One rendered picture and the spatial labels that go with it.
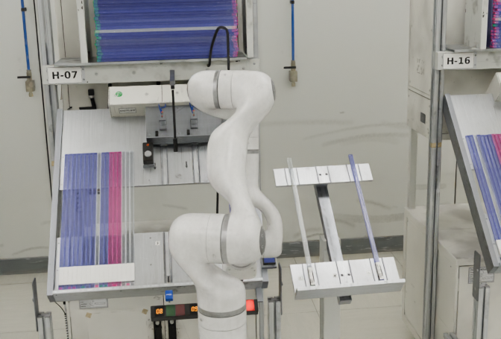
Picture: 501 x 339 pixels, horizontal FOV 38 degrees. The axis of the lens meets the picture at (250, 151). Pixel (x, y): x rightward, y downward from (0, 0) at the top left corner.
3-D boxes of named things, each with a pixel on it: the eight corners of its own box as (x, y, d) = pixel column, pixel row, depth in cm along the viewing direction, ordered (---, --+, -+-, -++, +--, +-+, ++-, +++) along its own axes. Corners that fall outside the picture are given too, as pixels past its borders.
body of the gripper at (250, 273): (224, 269, 211) (223, 284, 221) (259, 267, 212) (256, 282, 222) (221, 245, 215) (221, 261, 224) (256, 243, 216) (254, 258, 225)
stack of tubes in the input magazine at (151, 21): (239, 56, 265) (237, -20, 259) (95, 62, 260) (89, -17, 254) (236, 53, 277) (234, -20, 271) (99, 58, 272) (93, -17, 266)
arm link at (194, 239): (241, 319, 175) (238, 223, 170) (165, 314, 178) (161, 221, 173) (250, 297, 187) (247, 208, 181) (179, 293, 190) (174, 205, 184)
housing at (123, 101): (244, 121, 278) (245, 99, 266) (112, 127, 273) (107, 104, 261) (241, 103, 282) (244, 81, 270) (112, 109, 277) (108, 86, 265)
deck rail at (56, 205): (56, 302, 236) (53, 295, 231) (49, 302, 236) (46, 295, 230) (65, 118, 273) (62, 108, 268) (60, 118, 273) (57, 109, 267)
